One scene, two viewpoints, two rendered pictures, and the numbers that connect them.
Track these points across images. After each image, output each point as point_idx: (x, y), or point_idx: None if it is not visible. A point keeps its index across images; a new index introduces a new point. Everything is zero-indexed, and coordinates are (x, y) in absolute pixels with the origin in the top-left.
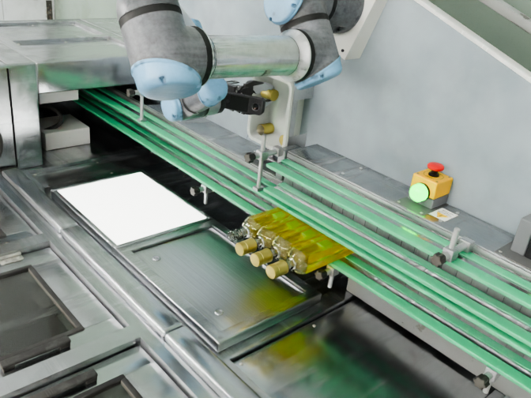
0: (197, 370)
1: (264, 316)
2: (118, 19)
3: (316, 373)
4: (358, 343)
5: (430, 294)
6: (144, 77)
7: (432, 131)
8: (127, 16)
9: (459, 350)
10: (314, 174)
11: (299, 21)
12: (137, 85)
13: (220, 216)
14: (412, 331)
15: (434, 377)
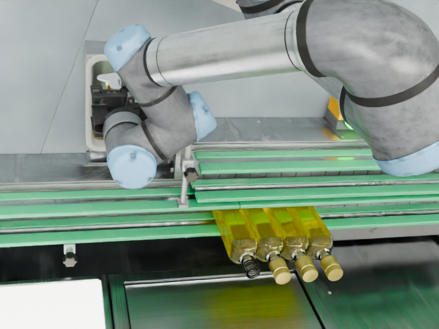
0: None
1: (328, 319)
2: (402, 90)
3: (396, 324)
4: (362, 277)
5: (419, 199)
6: None
7: None
8: (427, 82)
9: (408, 226)
10: (245, 152)
11: None
12: (429, 168)
13: (80, 267)
14: (364, 236)
15: (414, 257)
